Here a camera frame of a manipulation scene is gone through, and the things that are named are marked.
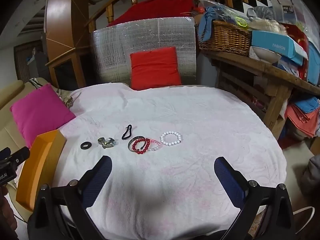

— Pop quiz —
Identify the red gift packaging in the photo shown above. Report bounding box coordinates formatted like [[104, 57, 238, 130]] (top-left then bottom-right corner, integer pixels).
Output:
[[280, 22, 310, 80]]

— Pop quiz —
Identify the orange cardboard box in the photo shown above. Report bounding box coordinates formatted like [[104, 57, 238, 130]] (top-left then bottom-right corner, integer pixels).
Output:
[[15, 129, 67, 212]]

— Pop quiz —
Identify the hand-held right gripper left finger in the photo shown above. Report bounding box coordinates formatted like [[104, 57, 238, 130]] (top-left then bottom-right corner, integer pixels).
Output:
[[27, 155, 113, 240]]

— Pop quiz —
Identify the light blue shoe box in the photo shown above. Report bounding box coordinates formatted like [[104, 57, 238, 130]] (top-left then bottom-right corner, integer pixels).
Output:
[[251, 30, 308, 65]]

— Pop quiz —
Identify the wooden chair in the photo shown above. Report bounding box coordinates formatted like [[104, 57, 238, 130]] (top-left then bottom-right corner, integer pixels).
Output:
[[45, 0, 91, 90]]

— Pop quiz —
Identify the white bead bracelet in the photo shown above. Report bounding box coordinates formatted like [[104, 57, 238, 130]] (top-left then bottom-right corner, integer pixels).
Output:
[[160, 132, 183, 147]]

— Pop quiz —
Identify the stack of folded cloths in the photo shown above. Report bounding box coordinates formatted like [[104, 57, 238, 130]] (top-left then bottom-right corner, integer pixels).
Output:
[[284, 96, 320, 138]]

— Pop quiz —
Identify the red blanket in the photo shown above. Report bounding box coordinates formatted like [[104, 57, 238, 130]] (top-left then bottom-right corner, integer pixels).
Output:
[[107, 0, 200, 27]]

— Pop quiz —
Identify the clear plastic box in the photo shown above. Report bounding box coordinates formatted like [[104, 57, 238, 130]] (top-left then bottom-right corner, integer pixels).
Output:
[[271, 0, 304, 23]]

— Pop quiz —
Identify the silver bangle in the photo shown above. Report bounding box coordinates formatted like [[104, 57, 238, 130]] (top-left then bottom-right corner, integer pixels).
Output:
[[128, 135, 145, 153]]

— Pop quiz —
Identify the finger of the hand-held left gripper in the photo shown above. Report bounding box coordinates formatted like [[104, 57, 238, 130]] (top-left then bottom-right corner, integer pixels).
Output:
[[0, 146, 31, 167]]

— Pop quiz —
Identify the blue cloth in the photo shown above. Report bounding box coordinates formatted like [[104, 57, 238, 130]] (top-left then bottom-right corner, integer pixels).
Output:
[[200, 6, 226, 42]]

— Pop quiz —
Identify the silver foil insulation mat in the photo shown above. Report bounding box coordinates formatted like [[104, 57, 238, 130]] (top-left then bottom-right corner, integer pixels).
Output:
[[90, 17, 198, 90]]

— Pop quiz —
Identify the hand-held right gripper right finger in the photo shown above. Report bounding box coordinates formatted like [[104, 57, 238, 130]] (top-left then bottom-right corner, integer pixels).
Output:
[[214, 156, 296, 240]]

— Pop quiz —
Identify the brown patterned cloth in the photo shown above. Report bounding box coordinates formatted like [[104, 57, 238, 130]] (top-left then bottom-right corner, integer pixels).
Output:
[[56, 89, 82, 109]]

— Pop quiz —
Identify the pink bead bracelet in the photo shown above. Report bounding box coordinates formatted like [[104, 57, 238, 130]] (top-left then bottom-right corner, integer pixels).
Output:
[[147, 139, 161, 152]]

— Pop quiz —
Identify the wooden table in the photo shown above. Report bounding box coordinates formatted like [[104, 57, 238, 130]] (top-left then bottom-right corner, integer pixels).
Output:
[[210, 51, 320, 133]]

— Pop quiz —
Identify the wicker basket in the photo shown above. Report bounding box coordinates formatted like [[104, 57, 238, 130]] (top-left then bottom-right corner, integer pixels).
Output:
[[197, 20, 252, 57]]

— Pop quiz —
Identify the white bag handle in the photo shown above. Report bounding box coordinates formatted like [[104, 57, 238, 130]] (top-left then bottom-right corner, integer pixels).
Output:
[[292, 206, 316, 230]]

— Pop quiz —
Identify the thin black hair tie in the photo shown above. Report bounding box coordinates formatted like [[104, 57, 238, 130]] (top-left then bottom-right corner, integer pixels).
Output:
[[122, 124, 133, 140]]

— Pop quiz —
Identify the white bowl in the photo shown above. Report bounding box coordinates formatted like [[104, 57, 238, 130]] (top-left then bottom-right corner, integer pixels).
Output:
[[250, 46, 282, 64]]

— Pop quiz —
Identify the grey plastic bag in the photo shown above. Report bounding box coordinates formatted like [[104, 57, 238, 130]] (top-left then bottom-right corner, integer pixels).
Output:
[[247, 6, 275, 21]]

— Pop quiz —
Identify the red bead bracelet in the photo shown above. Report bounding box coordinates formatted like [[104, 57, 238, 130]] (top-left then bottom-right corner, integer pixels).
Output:
[[132, 138, 151, 155]]

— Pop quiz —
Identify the red pillow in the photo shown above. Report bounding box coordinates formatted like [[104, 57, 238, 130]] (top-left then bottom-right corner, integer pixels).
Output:
[[130, 47, 182, 91]]

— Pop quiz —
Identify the pink pillow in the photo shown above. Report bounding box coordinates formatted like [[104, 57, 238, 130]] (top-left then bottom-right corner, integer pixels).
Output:
[[10, 84, 77, 148]]

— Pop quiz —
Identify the beige sofa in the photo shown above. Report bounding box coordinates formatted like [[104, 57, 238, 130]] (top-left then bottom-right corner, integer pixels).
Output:
[[0, 77, 59, 200]]

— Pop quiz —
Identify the silver metal link bracelet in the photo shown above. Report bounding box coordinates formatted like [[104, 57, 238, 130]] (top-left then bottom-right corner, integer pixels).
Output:
[[97, 137, 116, 149]]

